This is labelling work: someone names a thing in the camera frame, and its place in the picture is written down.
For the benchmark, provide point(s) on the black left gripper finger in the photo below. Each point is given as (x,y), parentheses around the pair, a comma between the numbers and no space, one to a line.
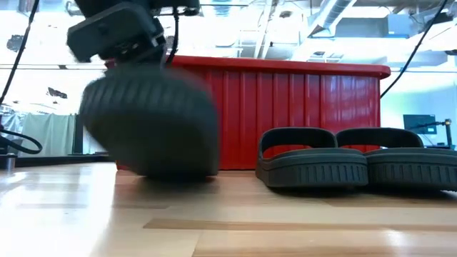
(135,60)

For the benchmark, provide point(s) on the black rubber slide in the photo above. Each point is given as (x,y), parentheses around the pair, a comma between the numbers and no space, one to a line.
(410,171)
(150,125)
(314,167)

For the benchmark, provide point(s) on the red plastic bin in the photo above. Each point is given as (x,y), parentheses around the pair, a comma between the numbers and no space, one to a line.
(285,107)

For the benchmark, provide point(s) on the black upright panel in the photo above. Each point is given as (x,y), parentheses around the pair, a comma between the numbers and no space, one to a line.
(78,135)

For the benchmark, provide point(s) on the black ceiling lamp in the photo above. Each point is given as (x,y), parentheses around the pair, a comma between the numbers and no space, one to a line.
(15,43)

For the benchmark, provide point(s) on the green curtain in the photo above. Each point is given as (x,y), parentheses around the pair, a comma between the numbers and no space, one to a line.
(50,133)

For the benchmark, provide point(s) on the small metal cylinder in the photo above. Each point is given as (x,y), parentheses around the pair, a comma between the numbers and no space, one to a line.
(9,162)

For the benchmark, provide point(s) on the background computer monitor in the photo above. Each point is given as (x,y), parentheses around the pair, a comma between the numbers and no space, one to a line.
(419,124)

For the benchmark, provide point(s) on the black aluminium frame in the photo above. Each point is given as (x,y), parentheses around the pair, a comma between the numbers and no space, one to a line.
(64,160)

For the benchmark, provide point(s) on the silver spiral ventilation duct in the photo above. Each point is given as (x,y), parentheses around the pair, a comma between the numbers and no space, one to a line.
(332,18)

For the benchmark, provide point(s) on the grey box duct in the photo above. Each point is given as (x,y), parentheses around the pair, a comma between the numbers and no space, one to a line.
(371,26)

